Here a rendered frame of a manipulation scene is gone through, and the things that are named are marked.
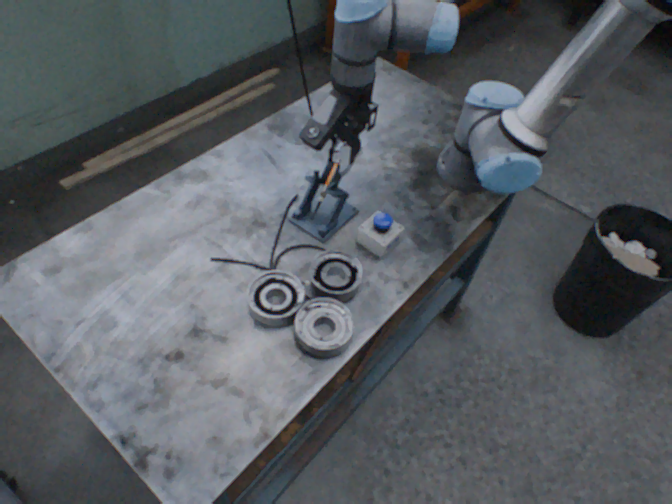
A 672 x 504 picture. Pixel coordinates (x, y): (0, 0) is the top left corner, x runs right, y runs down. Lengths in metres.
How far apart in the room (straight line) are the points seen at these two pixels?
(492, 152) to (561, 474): 1.16
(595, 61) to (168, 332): 0.86
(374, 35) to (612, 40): 0.38
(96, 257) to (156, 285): 0.14
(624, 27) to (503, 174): 0.30
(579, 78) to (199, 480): 0.88
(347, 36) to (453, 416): 1.31
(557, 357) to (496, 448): 0.45
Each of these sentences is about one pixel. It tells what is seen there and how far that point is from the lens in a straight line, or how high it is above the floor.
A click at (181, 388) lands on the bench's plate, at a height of 0.80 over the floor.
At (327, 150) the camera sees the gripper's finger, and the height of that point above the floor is 0.96.
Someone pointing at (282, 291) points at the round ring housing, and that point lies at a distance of 0.95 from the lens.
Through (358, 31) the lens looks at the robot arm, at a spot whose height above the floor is 1.22.
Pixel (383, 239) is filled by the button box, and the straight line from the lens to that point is 1.02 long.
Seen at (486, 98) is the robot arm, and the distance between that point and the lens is 1.13.
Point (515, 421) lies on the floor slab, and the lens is 1.87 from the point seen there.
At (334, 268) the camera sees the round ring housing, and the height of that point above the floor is 0.82.
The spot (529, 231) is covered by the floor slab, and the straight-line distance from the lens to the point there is 2.41.
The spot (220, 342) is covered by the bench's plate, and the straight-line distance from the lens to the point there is 0.92.
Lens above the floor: 1.61
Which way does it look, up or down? 50 degrees down
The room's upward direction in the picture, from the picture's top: 8 degrees clockwise
